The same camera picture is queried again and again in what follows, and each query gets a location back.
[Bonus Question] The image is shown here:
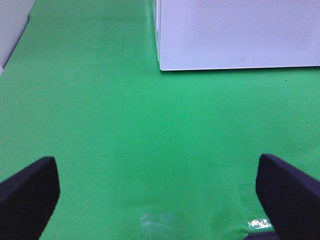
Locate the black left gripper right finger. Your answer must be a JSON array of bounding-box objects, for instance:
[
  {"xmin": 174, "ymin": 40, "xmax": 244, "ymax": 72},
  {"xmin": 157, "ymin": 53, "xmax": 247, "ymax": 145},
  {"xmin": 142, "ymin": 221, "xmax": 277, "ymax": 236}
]
[{"xmin": 255, "ymin": 153, "xmax": 320, "ymax": 240}]

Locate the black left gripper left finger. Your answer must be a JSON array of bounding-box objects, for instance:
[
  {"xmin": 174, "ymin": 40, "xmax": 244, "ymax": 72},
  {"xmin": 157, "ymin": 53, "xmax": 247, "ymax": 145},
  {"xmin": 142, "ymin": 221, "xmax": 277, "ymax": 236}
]
[{"xmin": 0, "ymin": 156, "xmax": 60, "ymax": 240}]

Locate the white microwave door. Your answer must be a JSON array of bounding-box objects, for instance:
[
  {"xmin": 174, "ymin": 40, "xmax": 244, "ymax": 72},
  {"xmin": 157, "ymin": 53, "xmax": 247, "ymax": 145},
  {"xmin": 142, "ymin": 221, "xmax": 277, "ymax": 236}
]
[{"xmin": 158, "ymin": 0, "xmax": 320, "ymax": 72}]

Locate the white microwave oven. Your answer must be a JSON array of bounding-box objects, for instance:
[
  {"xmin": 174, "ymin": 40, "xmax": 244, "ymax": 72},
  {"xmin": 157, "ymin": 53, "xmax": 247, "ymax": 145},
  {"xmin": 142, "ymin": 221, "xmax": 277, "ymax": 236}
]
[{"xmin": 152, "ymin": 0, "xmax": 320, "ymax": 72}]

